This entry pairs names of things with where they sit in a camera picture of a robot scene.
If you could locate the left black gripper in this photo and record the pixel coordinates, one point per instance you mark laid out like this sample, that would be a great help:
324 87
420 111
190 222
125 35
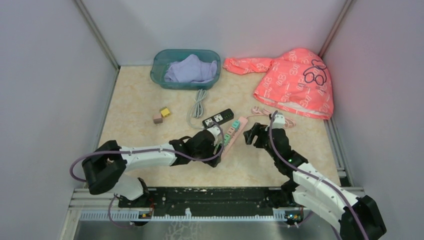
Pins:
212 148

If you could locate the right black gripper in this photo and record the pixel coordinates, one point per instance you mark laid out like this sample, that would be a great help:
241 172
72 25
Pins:
258 130

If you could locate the pink power strip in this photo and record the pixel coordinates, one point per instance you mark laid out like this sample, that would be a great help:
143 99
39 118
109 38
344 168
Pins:
227 148

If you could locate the pink charger plug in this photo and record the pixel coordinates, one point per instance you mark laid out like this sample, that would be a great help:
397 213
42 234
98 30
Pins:
157 118
231 131

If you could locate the black power strip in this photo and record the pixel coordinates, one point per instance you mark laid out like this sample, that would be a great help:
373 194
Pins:
219 118

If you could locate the yellow charger plug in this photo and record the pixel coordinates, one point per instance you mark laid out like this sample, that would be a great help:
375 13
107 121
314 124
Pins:
165 112

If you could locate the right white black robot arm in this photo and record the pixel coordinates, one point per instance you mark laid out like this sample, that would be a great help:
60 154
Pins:
351 216

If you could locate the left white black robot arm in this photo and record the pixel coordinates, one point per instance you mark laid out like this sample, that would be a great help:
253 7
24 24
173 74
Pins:
106 168

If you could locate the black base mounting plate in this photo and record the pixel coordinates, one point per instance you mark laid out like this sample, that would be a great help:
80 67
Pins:
212 202

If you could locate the coral patterned jacket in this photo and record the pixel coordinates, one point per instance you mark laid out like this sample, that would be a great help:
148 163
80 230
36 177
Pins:
297 82

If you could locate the teal plastic basin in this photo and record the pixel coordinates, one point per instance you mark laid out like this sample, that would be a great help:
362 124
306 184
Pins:
165 57

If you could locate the lavender cloth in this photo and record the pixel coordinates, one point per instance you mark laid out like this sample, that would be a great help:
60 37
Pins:
191 70

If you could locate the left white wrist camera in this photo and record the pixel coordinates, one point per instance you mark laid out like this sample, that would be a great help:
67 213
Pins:
216 133

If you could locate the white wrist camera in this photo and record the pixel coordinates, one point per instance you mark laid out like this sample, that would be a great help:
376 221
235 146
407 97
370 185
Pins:
277 121
216 133

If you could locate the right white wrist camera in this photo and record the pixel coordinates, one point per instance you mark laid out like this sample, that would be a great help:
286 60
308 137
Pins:
277 121

